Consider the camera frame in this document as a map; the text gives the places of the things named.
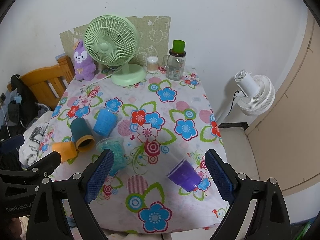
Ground white desk fan cable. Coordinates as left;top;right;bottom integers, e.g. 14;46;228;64
82;63;126;87

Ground cotton swab container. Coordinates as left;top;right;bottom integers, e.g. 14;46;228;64
147;56;158;73

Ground orange plastic cup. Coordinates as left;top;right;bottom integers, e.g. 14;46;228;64
52;141;77;163

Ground purple plastic cup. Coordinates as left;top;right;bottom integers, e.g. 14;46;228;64
167;159;201;192

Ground floral tablecloth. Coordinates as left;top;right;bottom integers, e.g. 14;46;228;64
40;67;228;233

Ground green cup on jar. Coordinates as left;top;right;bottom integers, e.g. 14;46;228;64
172;40;185;54

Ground blue plastic cup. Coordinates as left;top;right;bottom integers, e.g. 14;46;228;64
93;107;118;137

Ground glass mason jar mug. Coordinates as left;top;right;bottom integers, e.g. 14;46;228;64
163;49;186;81

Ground purple plush toy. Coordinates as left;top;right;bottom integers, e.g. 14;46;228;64
73;40;97;81

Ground wooden chair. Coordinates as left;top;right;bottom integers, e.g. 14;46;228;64
7;55;75;109

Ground black fan power cable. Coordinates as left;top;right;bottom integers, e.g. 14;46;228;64
221;89;242;123

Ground teal glitter cup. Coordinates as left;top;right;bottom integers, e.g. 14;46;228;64
96;137;126;176

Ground white standing fan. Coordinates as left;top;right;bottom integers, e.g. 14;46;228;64
216;69;276;125

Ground dark teal orange-lined cup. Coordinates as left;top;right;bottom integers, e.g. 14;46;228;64
71;118;95;152

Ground green desk fan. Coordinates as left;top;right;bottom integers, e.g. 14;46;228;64
84;15;146;86

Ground white printed t-shirt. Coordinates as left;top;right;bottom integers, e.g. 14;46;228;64
18;111;53;170

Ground pile of dark clothes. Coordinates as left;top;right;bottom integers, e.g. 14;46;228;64
1;75;52;171

